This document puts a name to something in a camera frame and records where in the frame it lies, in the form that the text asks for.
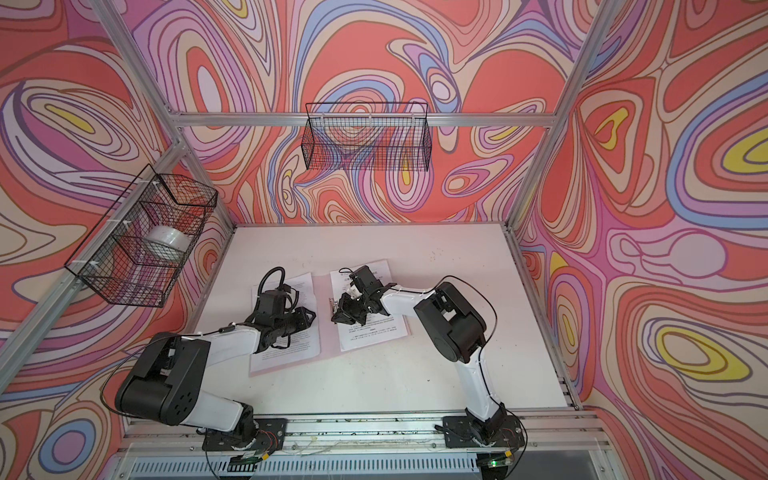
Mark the printed paper sheet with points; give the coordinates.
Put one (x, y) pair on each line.
(300, 346)
(378, 329)

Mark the black wire basket left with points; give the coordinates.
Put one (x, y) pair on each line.
(119, 269)

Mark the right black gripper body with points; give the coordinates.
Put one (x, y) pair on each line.
(366, 298)

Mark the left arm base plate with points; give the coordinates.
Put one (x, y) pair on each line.
(267, 435)

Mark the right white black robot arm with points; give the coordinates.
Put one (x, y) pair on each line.
(456, 330)

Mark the black wire basket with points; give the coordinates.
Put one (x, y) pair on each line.
(367, 136)
(119, 269)

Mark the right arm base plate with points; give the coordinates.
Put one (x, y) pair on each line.
(465, 431)

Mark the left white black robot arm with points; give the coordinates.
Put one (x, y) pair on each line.
(165, 384)

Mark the pink folder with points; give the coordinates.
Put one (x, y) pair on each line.
(329, 337)

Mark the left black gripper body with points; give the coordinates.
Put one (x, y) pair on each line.
(286, 323)

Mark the printed paper sheet top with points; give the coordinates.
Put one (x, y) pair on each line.
(300, 346)

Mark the white tape roll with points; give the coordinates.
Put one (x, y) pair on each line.
(167, 243)

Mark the printed paper sheet bottom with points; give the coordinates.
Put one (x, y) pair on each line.
(378, 329)

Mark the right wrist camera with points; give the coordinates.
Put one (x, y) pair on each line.
(365, 281)

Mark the black wire basket back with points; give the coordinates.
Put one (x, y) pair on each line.
(367, 136)

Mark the aluminium mounting rail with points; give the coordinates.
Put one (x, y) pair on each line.
(398, 432)

